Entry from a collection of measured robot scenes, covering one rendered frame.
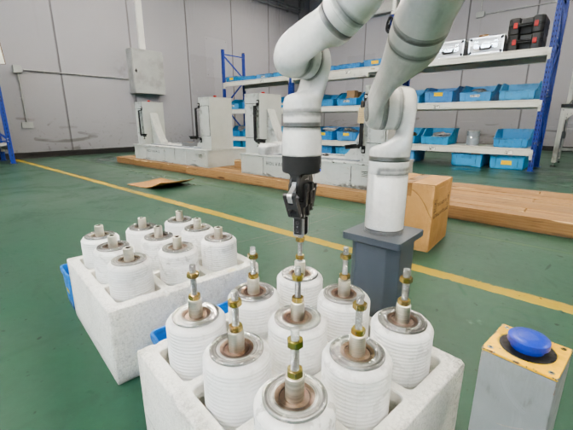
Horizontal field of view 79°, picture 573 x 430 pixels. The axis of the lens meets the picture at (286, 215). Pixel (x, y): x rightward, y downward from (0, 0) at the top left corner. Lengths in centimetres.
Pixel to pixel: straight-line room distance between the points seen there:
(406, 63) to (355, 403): 53
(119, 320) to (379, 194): 63
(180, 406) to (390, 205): 57
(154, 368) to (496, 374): 48
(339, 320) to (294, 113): 37
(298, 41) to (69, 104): 647
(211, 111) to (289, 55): 321
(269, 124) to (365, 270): 257
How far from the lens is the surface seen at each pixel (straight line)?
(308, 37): 62
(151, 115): 502
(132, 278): 85
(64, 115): 695
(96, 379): 96
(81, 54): 715
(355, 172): 258
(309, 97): 64
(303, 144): 63
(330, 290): 67
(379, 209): 83
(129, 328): 86
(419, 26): 62
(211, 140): 381
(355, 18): 59
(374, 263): 85
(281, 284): 71
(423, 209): 161
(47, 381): 101
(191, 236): 103
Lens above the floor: 56
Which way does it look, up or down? 15 degrees down
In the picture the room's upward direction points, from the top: straight up
